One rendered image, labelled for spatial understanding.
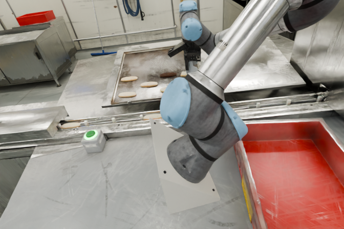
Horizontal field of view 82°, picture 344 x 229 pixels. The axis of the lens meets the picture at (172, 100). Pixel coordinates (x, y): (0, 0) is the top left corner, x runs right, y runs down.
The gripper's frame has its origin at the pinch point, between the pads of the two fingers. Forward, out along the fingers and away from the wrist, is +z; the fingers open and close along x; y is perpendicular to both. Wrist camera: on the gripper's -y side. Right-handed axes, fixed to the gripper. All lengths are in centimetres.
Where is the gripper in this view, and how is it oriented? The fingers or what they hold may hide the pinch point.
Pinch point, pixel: (187, 71)
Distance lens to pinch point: 107.2
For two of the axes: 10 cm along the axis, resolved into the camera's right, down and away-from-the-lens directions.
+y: 9.9, 0.0, -1.6
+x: 1.2, -7.1, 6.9
